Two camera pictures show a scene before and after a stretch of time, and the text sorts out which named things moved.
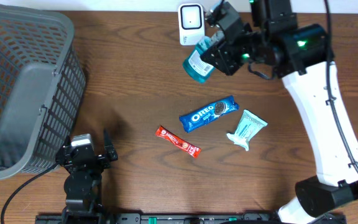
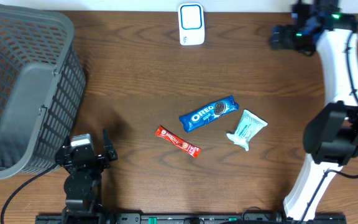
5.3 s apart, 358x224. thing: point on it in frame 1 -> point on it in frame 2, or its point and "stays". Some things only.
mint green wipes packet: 249,126 stays
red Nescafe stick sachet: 164,132 stays
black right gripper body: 234,55 -> 296,36
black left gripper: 103,162 stays
